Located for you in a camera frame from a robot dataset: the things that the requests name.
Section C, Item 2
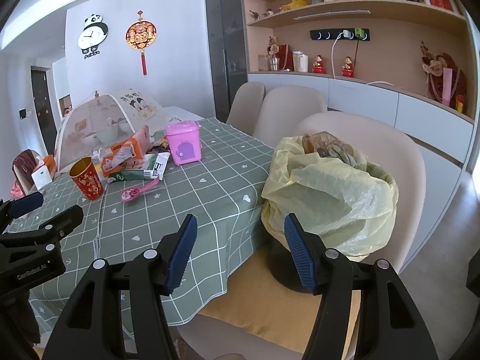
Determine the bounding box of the orange snack bag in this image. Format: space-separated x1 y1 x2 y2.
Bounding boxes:
101 125 151 177

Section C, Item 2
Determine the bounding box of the yellow trash bag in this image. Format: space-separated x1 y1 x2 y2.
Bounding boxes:
261 132 399 262

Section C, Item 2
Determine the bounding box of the orange tissue box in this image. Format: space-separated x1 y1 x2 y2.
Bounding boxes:
32 154 56 190

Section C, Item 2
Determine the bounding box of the dark red chair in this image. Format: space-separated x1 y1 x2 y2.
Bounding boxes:
10 149 39 197

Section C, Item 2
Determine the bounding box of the red gold paper cup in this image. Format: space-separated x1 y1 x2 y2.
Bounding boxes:
69 157 103 201

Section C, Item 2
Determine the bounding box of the pink spoon package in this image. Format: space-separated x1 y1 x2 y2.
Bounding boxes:
120 178 160 203

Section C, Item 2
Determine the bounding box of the mesh food cover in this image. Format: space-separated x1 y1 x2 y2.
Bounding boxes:
55 88 175 172

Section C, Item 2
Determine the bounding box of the dark door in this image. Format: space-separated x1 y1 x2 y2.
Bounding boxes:
31 69 57 155

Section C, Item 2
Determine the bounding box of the yellow seat cushion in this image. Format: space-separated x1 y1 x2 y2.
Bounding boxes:
197 248 363 355

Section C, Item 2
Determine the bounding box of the green white snack wrapper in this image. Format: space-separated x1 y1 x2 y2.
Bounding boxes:
106 152 170 182

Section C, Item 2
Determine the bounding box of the pink mini desktop bin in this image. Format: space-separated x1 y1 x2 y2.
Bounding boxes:
165 121 202 166

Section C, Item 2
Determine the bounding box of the beige chair near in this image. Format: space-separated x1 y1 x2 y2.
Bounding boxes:
178 111 426 359

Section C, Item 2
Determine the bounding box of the beige chair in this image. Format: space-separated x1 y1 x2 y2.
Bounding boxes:
178 111 426 359
226 81 266 135
252 85 327 148

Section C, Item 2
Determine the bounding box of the red chinese knot ornament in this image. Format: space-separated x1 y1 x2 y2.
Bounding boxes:
125 10 157 76

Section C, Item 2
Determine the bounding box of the beige chair middle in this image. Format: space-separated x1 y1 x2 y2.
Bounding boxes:
252 85 327 148

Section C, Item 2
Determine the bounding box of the beige chair far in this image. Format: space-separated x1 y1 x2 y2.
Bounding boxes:
226 81 266 135

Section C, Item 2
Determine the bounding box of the dark glass cabinet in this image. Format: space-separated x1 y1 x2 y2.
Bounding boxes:
205 0 247 122

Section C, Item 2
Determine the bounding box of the red figurine right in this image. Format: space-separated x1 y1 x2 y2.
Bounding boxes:
342 56 355 78

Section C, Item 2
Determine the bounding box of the red figurine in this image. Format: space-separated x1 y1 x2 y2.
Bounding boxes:
342 56 355 78
312 55 326 74

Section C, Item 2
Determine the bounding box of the red figurine left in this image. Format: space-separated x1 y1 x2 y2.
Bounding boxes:
312 55 326 74

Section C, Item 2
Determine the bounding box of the white jar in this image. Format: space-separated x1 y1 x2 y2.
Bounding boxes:
292 51 308 72

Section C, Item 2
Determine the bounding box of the red gift bag with flowers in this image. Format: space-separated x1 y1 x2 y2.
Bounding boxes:
268 36 294 72

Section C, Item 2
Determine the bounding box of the black power strip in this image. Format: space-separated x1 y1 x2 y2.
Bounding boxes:
309 28 371 41

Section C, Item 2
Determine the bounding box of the yellow teapot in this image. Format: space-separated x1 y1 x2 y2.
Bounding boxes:
280 0 309 11

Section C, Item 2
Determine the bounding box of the white charging cable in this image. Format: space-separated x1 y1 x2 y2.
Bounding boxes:
330 29 396 88

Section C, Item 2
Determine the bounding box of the wooden wall shelf unit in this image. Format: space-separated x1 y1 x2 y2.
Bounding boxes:
242 0 478 120

